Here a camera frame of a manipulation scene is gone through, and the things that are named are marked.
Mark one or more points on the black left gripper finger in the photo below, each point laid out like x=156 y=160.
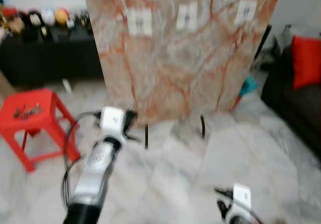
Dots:
x=132 y=116

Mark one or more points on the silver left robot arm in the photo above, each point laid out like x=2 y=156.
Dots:
x=98 y=169

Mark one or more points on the taped small metal hook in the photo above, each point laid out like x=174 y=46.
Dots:
x=246 y=12
x=139 y=22
x=186 y=17

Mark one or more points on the red plastic stool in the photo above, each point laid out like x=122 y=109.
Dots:
x=30 y=126

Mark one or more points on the black low console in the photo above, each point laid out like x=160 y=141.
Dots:
x=45 y=58

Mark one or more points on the metal key bunch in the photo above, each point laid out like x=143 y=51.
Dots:
x=27 y=112

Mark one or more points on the black round plush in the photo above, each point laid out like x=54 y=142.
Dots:
x=84 y=20

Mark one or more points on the small panda plush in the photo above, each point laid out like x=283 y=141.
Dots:
x=71 y=22

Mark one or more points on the teal plastic item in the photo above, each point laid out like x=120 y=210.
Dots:
x=248 y=86

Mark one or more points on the black sofa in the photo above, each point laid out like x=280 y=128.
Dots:
x=291 y=108

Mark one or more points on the yellow red round plush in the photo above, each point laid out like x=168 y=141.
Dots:
x=62 y=16

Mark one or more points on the red cushion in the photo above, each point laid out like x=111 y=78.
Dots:
x=306 y=61

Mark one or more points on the black mouse plush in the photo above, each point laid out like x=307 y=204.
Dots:
x=35 y=19

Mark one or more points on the brown bear plush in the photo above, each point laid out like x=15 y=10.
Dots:
x=16 y=24

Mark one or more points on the red lid jar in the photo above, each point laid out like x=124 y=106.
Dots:
x=9 y=10

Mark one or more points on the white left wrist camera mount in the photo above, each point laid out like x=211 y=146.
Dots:
x=113 y=119

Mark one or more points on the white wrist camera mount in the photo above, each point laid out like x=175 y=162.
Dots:
x=113 y=119
x=242 y=199

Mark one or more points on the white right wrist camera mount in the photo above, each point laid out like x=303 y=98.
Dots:
x=242 y=199

